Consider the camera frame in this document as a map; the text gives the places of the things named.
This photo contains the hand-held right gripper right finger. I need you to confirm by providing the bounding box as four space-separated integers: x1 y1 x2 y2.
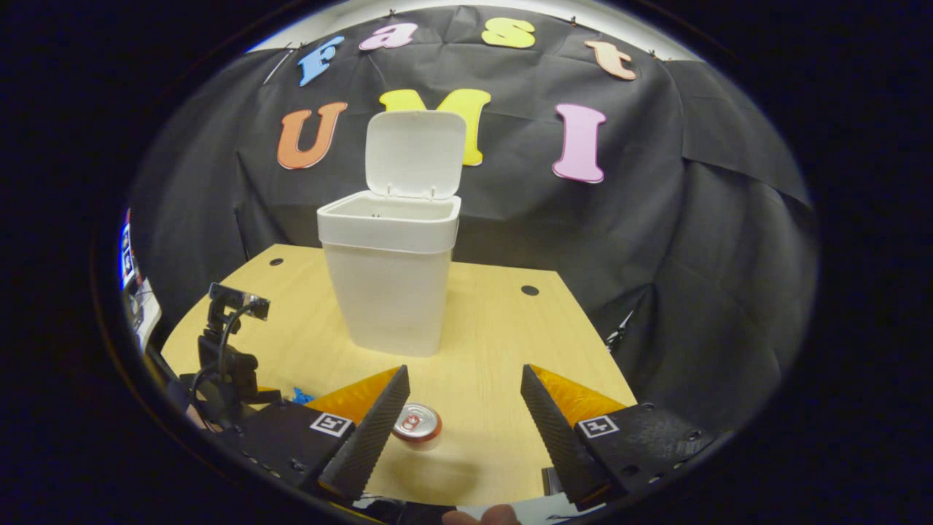
520 363 733 505

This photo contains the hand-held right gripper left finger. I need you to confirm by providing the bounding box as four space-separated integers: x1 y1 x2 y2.
211 365 411 504

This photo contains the red pop can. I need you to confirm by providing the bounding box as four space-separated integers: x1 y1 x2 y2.
391 402 443 447

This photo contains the white desktop garbage bin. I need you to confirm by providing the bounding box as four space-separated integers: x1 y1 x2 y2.
316 109 468 358

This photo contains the wooden desktop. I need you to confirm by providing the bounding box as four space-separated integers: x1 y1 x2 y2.
160 244 639 508

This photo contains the white side desk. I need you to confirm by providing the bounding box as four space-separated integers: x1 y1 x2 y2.
130 277 163 351

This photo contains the computer monitor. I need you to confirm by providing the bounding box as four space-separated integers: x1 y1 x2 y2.
119 210 143 292

